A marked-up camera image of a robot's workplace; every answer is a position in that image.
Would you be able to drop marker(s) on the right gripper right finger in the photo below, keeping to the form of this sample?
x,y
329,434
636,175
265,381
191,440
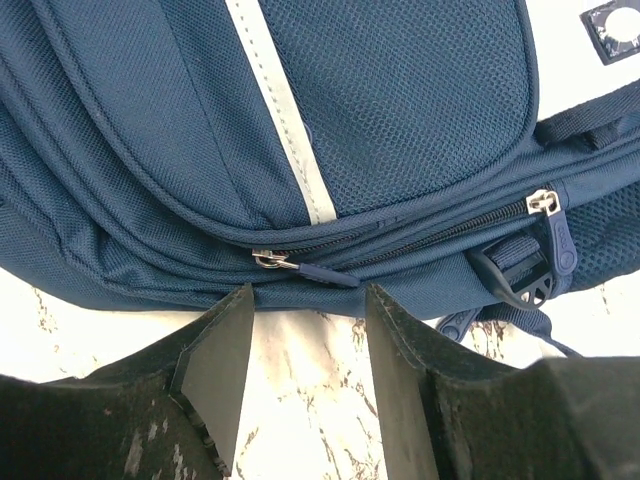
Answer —
x,y
446,412

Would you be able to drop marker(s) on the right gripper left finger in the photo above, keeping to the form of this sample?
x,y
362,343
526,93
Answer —
x,y
168,411

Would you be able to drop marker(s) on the navy blue student backpack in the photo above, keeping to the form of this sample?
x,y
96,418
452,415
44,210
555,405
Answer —
x,y
472,158

